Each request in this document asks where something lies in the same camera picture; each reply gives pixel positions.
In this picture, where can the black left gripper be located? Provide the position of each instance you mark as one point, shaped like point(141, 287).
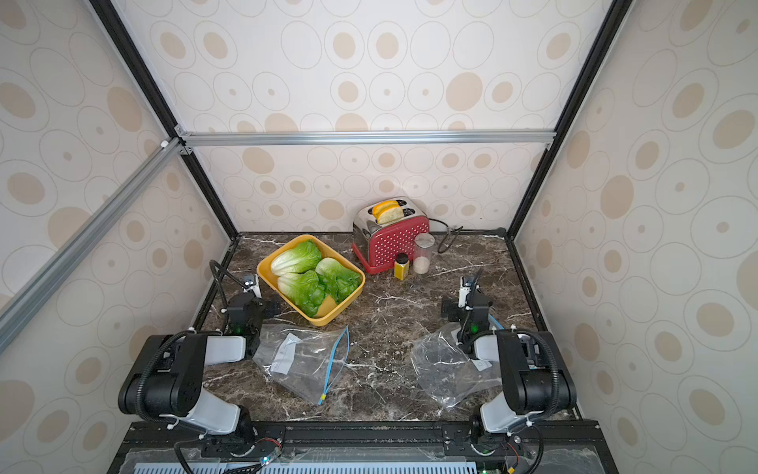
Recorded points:
point(259, 305)

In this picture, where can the clear zipper bag blue seal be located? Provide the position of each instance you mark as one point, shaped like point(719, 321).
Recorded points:
point(305, 362)

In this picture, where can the chinese cabbage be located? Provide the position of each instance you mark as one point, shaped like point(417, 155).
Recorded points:
point(302, 258)
point(339, 280)
point(305, 290)

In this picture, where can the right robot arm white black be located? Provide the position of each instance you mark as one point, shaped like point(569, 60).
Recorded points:
point(535, 379)

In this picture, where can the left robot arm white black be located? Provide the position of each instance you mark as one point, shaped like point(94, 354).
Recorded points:
point(165, 384)

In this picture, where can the yellow rectangular tray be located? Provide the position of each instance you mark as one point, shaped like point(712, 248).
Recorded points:
point(329, 309)

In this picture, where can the clear glass salt jar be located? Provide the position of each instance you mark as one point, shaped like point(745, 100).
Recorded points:
point(424, 246)

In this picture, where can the yellow spice bottle black cap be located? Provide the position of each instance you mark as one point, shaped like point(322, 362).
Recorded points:
point(401, 266)

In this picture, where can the red chrome toaster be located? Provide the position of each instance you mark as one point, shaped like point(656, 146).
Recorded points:
point(377, 246)

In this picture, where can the pale toast slice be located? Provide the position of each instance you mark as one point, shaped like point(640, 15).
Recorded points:
point(391, 215)

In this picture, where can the yellow toast slice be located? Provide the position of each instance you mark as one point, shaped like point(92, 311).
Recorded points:
point(377, 210)

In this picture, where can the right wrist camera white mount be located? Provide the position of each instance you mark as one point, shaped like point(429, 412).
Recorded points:
point(464, 290)

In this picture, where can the black frame post left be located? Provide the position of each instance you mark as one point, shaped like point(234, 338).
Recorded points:
point(116, 30)

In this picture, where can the black frame post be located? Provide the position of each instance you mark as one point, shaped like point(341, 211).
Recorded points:
point(607, 32)
point(116, 30)

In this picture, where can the aluminium rail back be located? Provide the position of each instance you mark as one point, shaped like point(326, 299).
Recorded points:
point(387, 137)

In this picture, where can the aluminium rail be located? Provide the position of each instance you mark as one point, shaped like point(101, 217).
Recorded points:
point(387, 137)
point(26, 304)

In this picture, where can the aluminium rail left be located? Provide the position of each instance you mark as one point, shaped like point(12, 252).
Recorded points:
point(26, 304)

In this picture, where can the black frame post right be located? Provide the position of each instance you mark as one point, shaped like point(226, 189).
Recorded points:
point(607, 32)

